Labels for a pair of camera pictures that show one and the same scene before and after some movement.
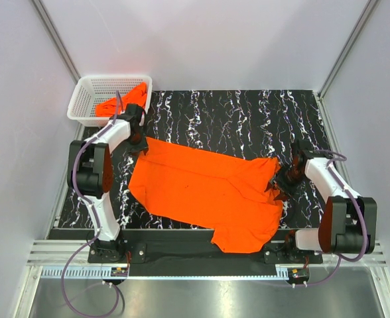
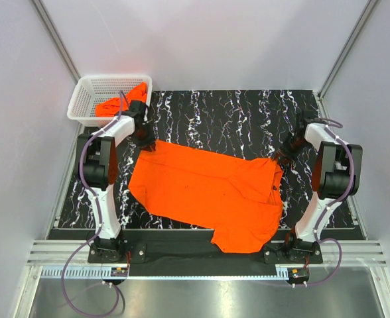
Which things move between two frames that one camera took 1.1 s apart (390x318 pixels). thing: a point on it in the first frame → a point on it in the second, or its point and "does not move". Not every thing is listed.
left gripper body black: (137, 142) → (144, 138)
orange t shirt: (228, 196) does not move
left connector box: (119, 271) does not move
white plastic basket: (87, 91) does not move
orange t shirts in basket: (109, 107) does not move
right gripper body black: (288, 179) → (292, 148)
